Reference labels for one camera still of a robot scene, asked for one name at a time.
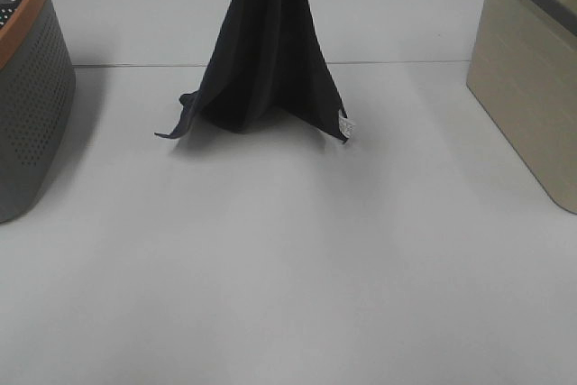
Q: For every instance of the dark navy towel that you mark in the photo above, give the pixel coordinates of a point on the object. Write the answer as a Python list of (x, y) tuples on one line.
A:
[(266, 55)]

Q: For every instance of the grey perforated basket orange rim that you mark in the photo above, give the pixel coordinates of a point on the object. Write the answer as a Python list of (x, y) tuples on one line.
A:
[(38, 84)]

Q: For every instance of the beige bin grey rim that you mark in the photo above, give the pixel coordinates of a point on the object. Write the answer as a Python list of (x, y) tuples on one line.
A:
[(523, 73)]

